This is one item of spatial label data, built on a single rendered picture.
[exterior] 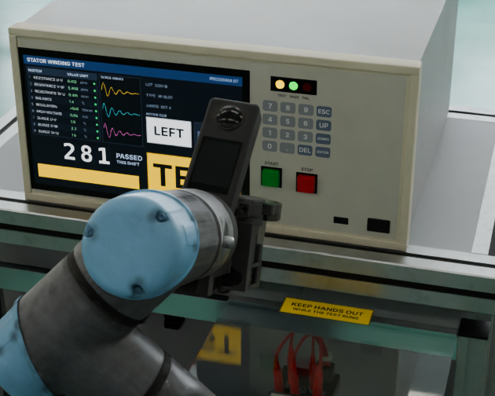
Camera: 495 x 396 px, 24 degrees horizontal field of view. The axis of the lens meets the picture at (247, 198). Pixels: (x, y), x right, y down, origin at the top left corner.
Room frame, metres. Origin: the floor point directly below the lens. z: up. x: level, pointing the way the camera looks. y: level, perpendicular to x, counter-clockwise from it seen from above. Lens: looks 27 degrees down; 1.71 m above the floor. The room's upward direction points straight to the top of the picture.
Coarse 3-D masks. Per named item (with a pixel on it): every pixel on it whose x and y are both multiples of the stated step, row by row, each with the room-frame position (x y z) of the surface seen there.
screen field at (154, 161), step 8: (152, 160) 1.11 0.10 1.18; (160, 160) 1.11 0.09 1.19; (168, 160) 1.11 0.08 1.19; (176, 160) 1.11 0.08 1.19; (184, 160) 1.10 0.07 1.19; (152, 168) 1.11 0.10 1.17; (160, 168) 1.11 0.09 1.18; (168, 168) 1.11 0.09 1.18; (176, 168) 1.11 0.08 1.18; (184, 168) 1.10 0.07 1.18; (152, 176) 1.11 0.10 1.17; (160, 176) 1.11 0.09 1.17; (168, 176) 1.11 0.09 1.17; (176, 176) 1.11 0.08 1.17; (184, 176) 1.10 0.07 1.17; (152, 184) 1.11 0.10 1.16; (160, 184) 1.11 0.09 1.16; (168, 184) 1.11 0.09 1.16; (176, 184) 1.11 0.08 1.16
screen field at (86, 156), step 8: (64, 144) 1.14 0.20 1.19; (72, 144) 1.14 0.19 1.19; (80, 144) 1.14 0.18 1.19; (64, 152) 1.14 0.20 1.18; (72, 152) 1.14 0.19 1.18; (80, 152) 1.14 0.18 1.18; (88, 152) 1.13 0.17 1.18; (96, 152) 1.13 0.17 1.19; (104, 152) 1.13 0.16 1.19; (64, 160) 1.14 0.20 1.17; (72, 160) 1.14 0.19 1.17; (80, 160) 1.14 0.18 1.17; (88, 160) 1.13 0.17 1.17; (96, 160) 1.13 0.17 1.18; (104, 160) 1.13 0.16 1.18
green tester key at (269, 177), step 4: (264, 168) 1.08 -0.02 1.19; (264, 172) 1.07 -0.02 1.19; (268, 172) 1.07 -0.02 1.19; (272, 172) 1.07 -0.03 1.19; (276, 172) 1.07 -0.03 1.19; (264, 176) 1.07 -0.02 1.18; (268, 176) 1.07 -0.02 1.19; (272, 176) 1.07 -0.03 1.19; (276, 176) 1.07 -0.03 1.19; (264, 180) 1.07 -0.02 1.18; (268, 180) 1.07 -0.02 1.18; (272, 180) 1.07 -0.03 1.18; (276, 180) 1.07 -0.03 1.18; (264, 184) 1.07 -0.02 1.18; (268, 184) 1.07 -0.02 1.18; (272, 184) 1.07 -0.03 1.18; (276, 184) 1.07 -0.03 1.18
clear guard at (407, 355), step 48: (288, 288) 1.04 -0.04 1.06; (240, 336) 0.95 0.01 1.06; (288, 336) 0.95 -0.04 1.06; (336, 336) 0.95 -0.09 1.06; (384, 336) 0.95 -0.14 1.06; (432, 336) 0.95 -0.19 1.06; (240, 384) 0.87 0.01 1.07; (288, 384) 0.87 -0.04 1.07; (336, 384) 0.87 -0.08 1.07; (384, 384) 0.87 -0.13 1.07; (432, 384) 0.87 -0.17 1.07
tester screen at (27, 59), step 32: (32, 64) 1.15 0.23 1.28; (64, 64) 1.14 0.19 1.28; (96, 64) 1.13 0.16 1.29; (32, 96) 1.15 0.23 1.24; (64, 96) 1.14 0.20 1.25; (96, 96) 1.13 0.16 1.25; (128, 96) 1.12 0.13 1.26; (160, 96) 1.11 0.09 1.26; (192, 96) 1.10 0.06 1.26; (224, 96) 1.09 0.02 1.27; (32, 128) 1.15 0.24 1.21; (64, 128) 1.14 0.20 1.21; (96, 128) 1.13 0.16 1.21; (128, 128) 1.12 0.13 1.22; (128, 160) 1.12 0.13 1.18
